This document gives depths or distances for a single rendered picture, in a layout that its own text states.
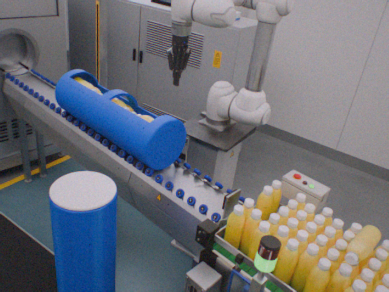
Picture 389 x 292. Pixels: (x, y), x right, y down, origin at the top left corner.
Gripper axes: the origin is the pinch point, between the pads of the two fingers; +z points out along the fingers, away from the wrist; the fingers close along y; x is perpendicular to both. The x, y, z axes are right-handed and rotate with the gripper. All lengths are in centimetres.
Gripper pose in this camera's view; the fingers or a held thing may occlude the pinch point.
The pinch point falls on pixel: (176, 78)
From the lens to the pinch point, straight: 175.9
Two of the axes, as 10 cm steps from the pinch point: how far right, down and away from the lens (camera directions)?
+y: -8.4, 1.8, -5.2
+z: -1.1, 8.7, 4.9
